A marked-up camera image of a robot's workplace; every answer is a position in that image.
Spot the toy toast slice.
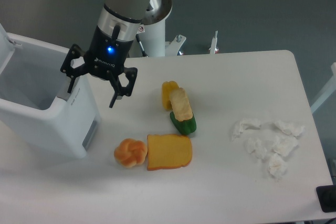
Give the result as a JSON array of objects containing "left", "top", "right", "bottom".
[{"left": 147, "top": 134, "right": 193, "bottom": 171}]

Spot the crumpled white tissue middle left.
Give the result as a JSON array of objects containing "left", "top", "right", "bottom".
[{"left": 246, "top": 138, "right": 267, "bottom": 159}]

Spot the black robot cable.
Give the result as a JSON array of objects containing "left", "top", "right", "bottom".
[{"left": 135, "top": 34, "right": 149, "bottom": 58}]

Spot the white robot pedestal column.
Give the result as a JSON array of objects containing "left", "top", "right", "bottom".
[{"left": 138, "top": 0, "right": 172, "bottom": 45}]

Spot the yellow toy bell pepper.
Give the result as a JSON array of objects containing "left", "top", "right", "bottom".
[{"left": 161, "top": 81, "right": 179, "bottom": 111}]

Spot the white push-button trash can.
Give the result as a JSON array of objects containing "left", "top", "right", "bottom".
[{"left": 1, "top": 29, "right": 100, "bottom": 158}]

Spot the white pedestal base frame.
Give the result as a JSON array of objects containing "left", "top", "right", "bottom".
[{"left": 128, "top": 30, "right": 220, "bottom": 58}]

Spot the crumpled white tissue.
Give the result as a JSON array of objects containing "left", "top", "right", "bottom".
[
  {"left": 246, "top": 138, "right": 267, "bottom": 159},
  {"left": 231, "top": 118, "right": 261, "bottom": 141},
  {"left": 272, "top": 135, "right": 298, "bottom": 157},
  {"left": 267, "top": 153, "right": 287, "bottom": 181},
  {"left": 273, "top": 120, "right": 306, "bottom": 137}
]

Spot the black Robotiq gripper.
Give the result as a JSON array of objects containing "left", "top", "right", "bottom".
[{"left": 60, "top": 26, "right": 139, "bottom": 109}]

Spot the black device at edge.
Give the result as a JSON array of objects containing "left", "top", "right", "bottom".
[{"left": 316, "top": 185, "right": 336, "bottom": 213}]

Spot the knotted toy bread roll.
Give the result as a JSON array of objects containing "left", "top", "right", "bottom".
[{"left": 113, "top": 138, "right": 148, "bottom": 168}]

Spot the crumpled white tissue middle right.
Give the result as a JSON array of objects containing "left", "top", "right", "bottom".
[{"left": 272, "top": 135, "right": 298, "bottom": 157}]

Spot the green toy bell pepper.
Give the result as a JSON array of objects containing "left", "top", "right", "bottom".
[{"left": 170, "top": 111, "right": 197, "bottom": 135}]

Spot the white frame leg right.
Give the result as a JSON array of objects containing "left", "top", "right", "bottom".
[{"left": 310, "top": 62, "right": 335, "bottom": 114}]

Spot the beige toy bread loaf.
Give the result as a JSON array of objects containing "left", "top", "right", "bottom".
[{"left": 169, "top": 88, "right": 193, "bottom": 122}]

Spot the crumpled white tissue top right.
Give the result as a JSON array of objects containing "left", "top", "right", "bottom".
[{"left": 273, "top": 120, "right": 306, "bottom": 137}]

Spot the crumpled white tissue bottom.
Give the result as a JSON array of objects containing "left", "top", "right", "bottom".
[{"left": 267, "top": 153, "right": 287, "bottom": 181}]

